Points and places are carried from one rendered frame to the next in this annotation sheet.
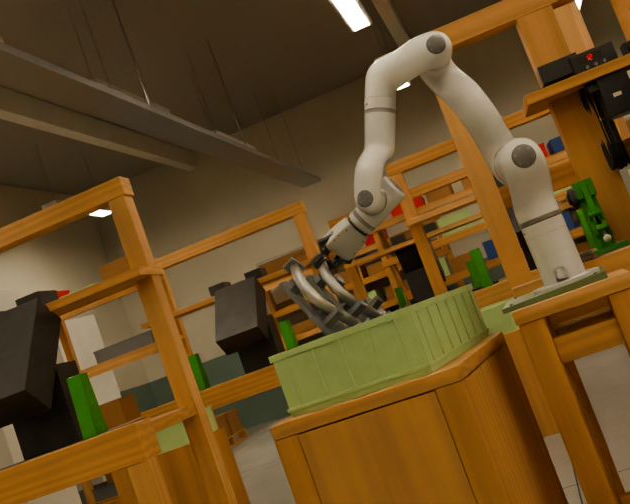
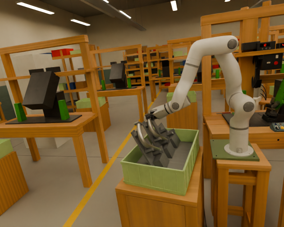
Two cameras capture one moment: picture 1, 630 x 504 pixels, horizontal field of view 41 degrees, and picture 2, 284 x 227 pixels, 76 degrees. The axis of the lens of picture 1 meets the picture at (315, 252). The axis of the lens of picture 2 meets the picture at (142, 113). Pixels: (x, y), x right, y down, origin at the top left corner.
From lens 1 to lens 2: 1.32 m
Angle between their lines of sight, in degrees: 22
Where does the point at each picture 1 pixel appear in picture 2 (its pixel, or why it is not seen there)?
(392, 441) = (161, 212)
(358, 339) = (158, 172)
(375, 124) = (189, 71)
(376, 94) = (194, 58)
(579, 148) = (244, 76)
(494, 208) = (207, 88)
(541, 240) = (237, 136)
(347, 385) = (148, 184)
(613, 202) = not seen: hidden behind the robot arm
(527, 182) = (244, 116)
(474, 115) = (232, 79)
